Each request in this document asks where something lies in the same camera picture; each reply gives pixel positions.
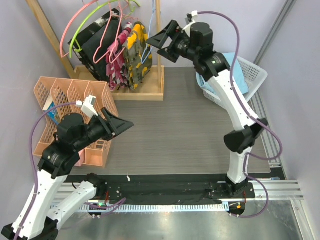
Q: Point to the green plastic hanger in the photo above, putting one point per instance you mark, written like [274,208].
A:
[69,54]

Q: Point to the pink camouflage trousers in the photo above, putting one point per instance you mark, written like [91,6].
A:
[116,69]

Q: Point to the black garment on hanger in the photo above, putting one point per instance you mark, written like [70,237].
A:
[88,40]

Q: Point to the light blue wire hanger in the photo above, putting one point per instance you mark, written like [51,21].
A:
[149,48]

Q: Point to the aluminium rail profile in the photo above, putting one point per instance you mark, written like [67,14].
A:
[278,190]

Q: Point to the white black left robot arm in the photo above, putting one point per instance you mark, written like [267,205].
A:
[37,220]

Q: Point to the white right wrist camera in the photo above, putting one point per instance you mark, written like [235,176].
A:
[191,18]

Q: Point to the yellow camouflage trousers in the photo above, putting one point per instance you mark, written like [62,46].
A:
[134,47]

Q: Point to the pink cube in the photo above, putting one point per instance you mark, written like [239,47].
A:
[79,163]

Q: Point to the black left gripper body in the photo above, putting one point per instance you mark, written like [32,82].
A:
[99,128]

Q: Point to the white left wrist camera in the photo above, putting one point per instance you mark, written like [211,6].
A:
[87,106]

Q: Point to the orange plastic file organizer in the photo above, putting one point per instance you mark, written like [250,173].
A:
[62,90]

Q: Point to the blue white book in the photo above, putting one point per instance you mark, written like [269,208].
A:
[52,114]

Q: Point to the white slotted cable duct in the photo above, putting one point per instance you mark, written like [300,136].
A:
[223,207]

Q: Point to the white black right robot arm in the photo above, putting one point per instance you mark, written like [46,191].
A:
[197,46]

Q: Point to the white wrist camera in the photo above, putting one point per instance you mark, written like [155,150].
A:
[191,18]
[87,106]

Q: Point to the white plastic mesh basket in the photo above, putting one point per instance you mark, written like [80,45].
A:
[254,77]

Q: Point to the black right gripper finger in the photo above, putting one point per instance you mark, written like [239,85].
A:
[169,54]
[160,39]

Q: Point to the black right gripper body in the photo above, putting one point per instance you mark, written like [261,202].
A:
[180,44]

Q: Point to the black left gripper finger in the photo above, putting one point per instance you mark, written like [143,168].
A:
[121,128]
[115,122]

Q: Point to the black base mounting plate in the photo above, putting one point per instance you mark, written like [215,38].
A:
[172,189]

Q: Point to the pink wire hanger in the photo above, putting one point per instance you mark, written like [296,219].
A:
[113,37]

